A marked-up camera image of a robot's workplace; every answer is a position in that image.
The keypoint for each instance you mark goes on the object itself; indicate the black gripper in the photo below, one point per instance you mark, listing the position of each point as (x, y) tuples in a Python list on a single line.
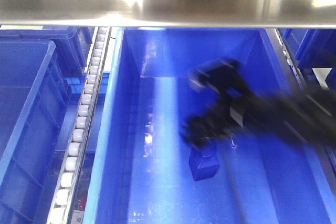
[(216, 122)]

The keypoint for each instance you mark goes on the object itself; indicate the blue bottle-shaped plastic part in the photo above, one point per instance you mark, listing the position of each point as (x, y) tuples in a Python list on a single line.
[(203, 162)]

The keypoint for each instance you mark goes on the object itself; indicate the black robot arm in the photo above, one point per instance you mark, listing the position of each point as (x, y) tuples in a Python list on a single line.
[(307, 116)]

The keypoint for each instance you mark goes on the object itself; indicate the right roller track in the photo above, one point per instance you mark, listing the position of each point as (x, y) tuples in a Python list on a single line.
[(322, 78)]

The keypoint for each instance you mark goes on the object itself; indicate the blue bin right rear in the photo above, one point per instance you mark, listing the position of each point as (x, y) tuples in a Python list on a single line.
[(310, 48)]

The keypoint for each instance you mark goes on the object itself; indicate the large blue centre bin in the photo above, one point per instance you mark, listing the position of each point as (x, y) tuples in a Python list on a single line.
[(141, 173)]

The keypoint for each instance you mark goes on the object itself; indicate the blue bin left rear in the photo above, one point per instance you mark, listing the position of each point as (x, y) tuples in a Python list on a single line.
[(72, 43)]

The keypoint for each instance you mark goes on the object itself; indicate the white roller track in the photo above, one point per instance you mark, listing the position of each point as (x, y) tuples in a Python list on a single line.
[(74, 157)]

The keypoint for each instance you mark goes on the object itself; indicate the blue bin left front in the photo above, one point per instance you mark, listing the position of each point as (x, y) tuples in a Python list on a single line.
[(34, 99)]

